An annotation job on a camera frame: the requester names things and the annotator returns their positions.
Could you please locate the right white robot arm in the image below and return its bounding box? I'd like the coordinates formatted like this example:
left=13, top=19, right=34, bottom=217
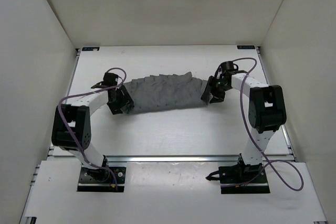
left=201, top=61, right=287, bottom=182

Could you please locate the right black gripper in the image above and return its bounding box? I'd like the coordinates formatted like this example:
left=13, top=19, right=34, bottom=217
left=202, top=77, right=231, bottom=103

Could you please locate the grey pleated skirt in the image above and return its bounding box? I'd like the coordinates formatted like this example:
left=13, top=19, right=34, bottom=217
left=122, top=72, right=207, bottom=115

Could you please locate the right blue table sticker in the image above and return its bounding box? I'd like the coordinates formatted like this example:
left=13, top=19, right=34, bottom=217
left=237, top=45, right=255, bottom=50

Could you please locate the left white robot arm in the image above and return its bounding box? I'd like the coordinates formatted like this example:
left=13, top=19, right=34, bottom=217
left=51, top=70, right=134, bottom=181

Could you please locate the left blue table sticker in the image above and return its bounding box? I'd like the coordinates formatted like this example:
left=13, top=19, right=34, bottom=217
left=81, top=47, right=100, bottom=51

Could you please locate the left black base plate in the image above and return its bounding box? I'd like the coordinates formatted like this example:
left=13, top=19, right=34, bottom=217
left=77, top=165, right=127, bottom=193

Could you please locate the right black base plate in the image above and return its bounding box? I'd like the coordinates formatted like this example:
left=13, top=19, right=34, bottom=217
left=218, top=165, right=270, bottom=194

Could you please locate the blue table sticker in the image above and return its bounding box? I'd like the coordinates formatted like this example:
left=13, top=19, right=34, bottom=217
left=237, top=45, right=255, bottom=50
left=81, top=47, right=100, bottom=51

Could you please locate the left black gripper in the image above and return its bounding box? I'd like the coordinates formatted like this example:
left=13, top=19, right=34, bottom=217
left=107, top=84, right=134, bottom=114

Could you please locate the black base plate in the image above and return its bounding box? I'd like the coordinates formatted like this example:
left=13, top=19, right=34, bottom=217
left=77, top=165, right=127, bottom=193
left=218, top=165, right=270, bottom=194

